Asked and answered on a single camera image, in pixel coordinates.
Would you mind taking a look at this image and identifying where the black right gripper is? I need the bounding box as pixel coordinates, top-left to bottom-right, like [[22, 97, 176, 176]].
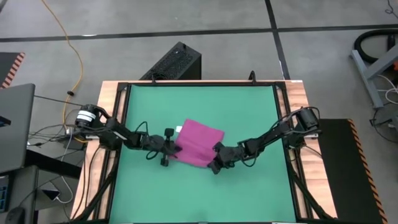
[[208, 144, 245, 175]]

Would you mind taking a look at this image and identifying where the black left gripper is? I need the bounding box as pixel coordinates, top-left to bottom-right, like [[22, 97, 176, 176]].
[[150, 134, 184, 167]]

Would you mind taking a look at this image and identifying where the pink towel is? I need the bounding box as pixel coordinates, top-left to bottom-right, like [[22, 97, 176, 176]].
[[169, 118, 225, 169]]

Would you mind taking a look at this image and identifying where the black computer tower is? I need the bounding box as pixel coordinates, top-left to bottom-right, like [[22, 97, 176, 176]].
[[139, 41, 203, 81]]

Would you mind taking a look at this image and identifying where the black desk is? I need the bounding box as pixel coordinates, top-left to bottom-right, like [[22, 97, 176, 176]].
[[0, 149, 83, 224]]

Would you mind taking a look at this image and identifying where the black mat orange striped edge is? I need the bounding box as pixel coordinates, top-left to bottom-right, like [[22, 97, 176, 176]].
[[312, 118, 389, 224], [0, 52, 25, 90]]

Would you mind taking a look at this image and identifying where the smartphone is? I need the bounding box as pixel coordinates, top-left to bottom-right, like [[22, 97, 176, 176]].
[[42, 189, 62, 202]]

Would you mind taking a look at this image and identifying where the grey laptop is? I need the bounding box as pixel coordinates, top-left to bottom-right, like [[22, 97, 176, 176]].
[[0, 83, 37, 174]]

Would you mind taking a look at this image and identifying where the grey metal stand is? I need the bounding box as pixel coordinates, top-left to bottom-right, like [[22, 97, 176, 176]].
[[350, 43, 398, 109]]

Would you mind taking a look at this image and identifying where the black metal table frame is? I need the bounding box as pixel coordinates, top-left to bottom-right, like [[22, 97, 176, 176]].
[[73, 80, 332, 224]]

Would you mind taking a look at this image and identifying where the white charging cable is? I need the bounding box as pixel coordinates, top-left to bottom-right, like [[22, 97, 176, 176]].
[[55, 175, 74, 205]]

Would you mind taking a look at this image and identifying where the black cable bundle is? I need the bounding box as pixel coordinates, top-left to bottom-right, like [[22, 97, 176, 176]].
[[27, 123, 90, 151]]

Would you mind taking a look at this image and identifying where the yellow extension cable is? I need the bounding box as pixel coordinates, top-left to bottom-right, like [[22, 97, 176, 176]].
[[40, 0, 85, 144]]

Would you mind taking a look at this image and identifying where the black floor cable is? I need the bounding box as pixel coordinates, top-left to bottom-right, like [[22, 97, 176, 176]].
[[369, 107, 398, 150]]

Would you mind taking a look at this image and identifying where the black hose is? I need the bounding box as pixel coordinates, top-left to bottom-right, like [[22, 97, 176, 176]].
[[354, 29, 398, 65]]

